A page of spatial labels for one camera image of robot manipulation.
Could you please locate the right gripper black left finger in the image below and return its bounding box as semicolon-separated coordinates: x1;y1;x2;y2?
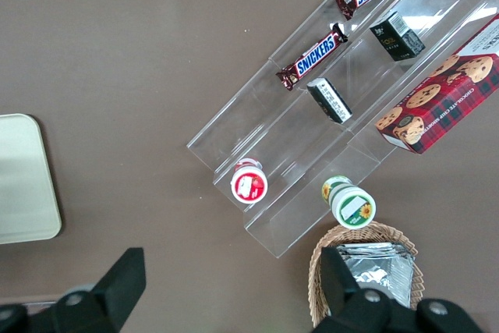
50;246;147;333

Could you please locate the light wicker basket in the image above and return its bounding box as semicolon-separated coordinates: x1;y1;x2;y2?
308;220;424;331

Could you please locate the green lidded yogurt cup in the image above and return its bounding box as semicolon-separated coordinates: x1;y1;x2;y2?
320;175;377;230

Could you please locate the red lidded yogurt cup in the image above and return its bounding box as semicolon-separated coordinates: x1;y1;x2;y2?
229;157;269;205

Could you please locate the red tartan cookie box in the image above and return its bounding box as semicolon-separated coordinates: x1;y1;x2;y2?
374;12;499;156

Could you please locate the small black box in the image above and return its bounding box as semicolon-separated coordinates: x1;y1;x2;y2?
368;10;426;62
306;76;354;126

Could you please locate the clear acrylic stair display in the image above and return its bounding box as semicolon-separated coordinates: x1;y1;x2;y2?
186;0;499;260

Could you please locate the stack of foil containers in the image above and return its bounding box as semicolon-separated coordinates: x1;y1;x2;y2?
324;242;416;311

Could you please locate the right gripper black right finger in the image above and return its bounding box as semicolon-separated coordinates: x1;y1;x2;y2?
314;246;395;333

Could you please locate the beige plastic tray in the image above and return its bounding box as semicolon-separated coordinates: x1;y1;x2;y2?
0;113;63;246

